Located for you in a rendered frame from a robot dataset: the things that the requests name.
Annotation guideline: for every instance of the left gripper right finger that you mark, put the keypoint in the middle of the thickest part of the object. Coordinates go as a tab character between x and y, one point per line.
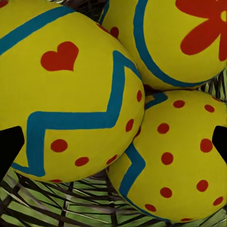
219	140

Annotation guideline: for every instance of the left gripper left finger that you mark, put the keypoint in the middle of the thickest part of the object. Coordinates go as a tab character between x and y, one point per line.
11	142

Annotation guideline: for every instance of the easter egg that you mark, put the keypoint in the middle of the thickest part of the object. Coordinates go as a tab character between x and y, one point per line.
172	171
71	86
175	44

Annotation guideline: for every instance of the wicker basket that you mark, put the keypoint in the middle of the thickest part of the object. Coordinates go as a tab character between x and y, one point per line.
107	209

